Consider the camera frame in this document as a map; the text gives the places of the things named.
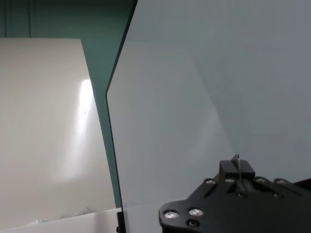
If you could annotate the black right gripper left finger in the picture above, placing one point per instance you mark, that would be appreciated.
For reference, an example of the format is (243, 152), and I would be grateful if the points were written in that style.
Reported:
(228, 171)

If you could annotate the black metal table frame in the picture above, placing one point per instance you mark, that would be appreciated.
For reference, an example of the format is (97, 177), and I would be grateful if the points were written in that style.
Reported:
(121, 222)

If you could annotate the white flat board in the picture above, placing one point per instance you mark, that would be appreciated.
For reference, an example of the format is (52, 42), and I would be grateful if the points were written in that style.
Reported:
(43, 109)

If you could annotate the black robot print poster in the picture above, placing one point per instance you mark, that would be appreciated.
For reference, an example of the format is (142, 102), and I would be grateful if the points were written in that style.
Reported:
(170, 121)

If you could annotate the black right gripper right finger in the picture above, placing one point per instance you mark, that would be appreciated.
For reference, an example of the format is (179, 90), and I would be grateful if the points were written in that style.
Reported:
(247, 173)

